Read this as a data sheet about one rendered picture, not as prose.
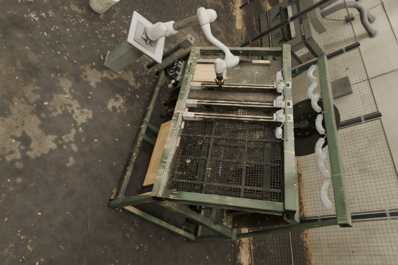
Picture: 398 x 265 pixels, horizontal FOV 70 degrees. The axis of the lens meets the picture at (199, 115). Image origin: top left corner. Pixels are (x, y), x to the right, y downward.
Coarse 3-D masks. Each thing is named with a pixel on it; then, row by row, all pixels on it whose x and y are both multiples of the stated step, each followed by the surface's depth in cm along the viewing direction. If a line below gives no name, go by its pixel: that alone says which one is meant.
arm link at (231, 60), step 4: (204, 24) 304; (208, 24) 306; (204, 28) 306; (208, 28) 306; (204, 32) 308; (208, 32) 307; (208, 36) 308; (212, 36) 310; (212, 40) 310; (216, 40) 311; (216, 44) 312; (220, 44) 312; (220, 48) 315; (224, 48) 314; (224, 52) 317; (228, 52) 315; (228, 56) 314; (232, 56) 315; (236, 56) 318; (228, 60) 314; (232, 60) 315; (236, 60) 316; (228, 64) 315; (232, 64) 316
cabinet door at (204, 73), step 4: (200, 64) 381; (204, 64) 380; (208, 64) 379; (212, 64) 378; (196, 68) 378; (200, 68) 377; (204, 68) 376; (208, 68) 375; (212, 68) 375; (196, 72) 373; (200, 72) 372; (204, 72) 371; (208, 72) 371; (212, 72) 370; (224, 72) 367; (196, 76) 368; (200, 76) 368; (204, 76) 367; (208, 76) 366; (212, 76) 365; (224, 76) 362; (192, 80) 364; (196, 80) 363; (200, 80) 363; (204, 80) 362; (208, 80) 361; (212, 80) 360; (224, 80) 358
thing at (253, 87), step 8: (192, 88) 356; (200, 88) 353; (208, 88) 351; (216, 88) 349; (224, 88) 346; (232, 88) 344; (240, 88) 342; (248, 88) 340; (256, 88) 337; (264, 88) 335; (272, 88) 333; (288, 88) 326
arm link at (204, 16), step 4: (200, 8) 302; (204, 8) 305; (200, 12) 302; (204, 12) 302; (208, 12) 307; (200, 16) 302; (204, 16) 302; (208, 16) 306; (200, 20) 304; (204, 20) 303; (208, 20) 307; (200, 24) 307
